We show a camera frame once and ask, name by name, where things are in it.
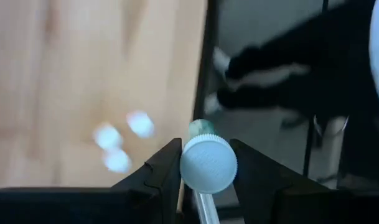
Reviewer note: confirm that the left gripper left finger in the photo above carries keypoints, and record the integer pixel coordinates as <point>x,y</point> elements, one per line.
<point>83,205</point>

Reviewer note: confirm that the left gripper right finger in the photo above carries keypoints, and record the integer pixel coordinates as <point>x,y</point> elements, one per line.
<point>301,205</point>

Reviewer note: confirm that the teal medicine bottle white cap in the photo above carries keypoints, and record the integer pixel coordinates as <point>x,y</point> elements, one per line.
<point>208,165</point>

